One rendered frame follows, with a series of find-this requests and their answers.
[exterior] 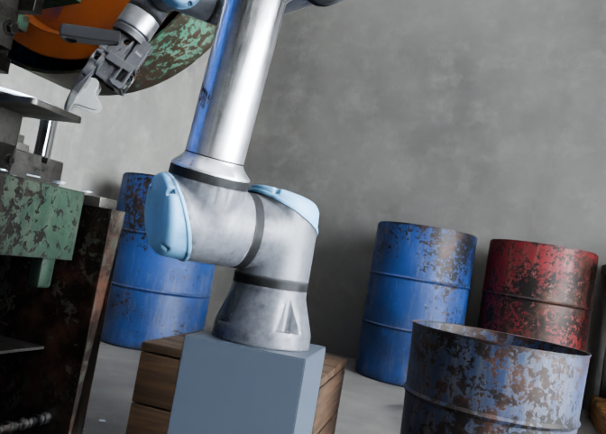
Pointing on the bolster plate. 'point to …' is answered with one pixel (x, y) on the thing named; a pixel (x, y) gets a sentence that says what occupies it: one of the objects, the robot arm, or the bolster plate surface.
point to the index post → (46, 133)
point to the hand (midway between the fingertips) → (65, 108)
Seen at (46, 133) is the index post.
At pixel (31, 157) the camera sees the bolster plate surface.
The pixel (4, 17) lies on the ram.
